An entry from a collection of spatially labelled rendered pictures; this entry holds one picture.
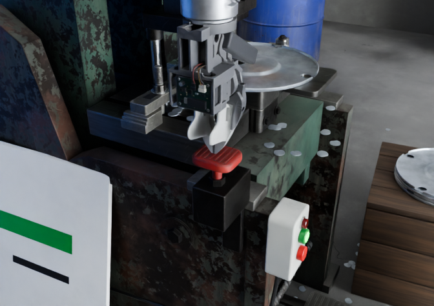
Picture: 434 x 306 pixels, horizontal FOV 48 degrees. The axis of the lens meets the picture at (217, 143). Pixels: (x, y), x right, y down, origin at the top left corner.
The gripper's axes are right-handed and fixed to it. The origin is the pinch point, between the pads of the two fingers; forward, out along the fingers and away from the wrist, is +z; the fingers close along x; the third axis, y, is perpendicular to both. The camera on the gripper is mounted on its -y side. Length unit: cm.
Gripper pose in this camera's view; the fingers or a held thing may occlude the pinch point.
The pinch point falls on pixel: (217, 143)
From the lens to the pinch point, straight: 75.1
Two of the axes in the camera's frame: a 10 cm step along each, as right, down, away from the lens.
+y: -4.9, 4.2, -7.6
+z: 0.0, 8.7, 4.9
